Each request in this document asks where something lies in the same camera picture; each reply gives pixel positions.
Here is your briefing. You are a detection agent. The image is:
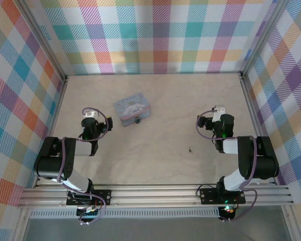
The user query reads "pastel cartoon tin box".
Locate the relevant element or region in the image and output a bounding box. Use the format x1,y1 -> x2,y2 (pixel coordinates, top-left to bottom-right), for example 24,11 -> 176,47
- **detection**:
114,92 -> 152,128

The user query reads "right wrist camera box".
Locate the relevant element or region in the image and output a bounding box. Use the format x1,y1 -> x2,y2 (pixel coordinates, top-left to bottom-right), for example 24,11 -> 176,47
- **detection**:
213,104 -> 226,123

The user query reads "aluminium side rail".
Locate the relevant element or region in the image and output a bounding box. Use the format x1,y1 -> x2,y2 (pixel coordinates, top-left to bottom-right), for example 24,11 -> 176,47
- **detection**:
239,72 -> 279,186
34,75 -> 70,189

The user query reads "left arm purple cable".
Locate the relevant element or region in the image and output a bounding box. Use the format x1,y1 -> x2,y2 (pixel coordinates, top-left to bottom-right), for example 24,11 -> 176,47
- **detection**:
57,107 -> 109,225

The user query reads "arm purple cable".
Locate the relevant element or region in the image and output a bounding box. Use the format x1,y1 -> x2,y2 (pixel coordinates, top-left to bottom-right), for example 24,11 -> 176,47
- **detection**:
57,107 -> 109,225
196,107 -> 258,223

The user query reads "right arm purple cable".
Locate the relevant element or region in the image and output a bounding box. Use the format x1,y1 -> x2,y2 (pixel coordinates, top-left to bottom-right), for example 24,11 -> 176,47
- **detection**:
196,107 -> 258,223

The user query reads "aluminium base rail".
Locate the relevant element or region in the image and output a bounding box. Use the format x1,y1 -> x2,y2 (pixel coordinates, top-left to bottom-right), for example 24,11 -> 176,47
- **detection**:
17,184 -> 295,209

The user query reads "slotted grey cable duct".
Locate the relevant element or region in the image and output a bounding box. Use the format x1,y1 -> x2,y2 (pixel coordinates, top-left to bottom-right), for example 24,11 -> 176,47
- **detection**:
30,207 -> 221,219

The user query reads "aluminium corner post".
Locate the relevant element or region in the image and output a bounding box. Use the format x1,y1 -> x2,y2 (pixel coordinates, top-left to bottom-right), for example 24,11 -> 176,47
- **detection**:
15,0 -> 70,83
239,0 -> 291,76

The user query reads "aluminium frame strut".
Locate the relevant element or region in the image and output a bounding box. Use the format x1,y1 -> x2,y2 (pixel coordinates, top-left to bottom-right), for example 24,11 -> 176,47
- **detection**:
12,208 -> 32,241
280,205 -> 300,241

